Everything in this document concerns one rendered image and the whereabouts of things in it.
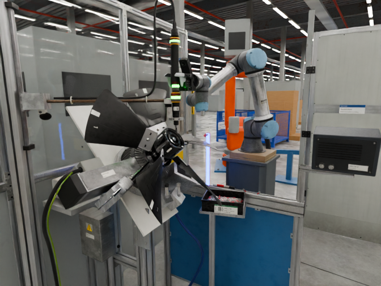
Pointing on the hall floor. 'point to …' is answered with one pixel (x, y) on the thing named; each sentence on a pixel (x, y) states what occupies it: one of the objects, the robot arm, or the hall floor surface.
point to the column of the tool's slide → (20, 162)
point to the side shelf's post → (92, 271)
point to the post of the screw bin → (212, 250)
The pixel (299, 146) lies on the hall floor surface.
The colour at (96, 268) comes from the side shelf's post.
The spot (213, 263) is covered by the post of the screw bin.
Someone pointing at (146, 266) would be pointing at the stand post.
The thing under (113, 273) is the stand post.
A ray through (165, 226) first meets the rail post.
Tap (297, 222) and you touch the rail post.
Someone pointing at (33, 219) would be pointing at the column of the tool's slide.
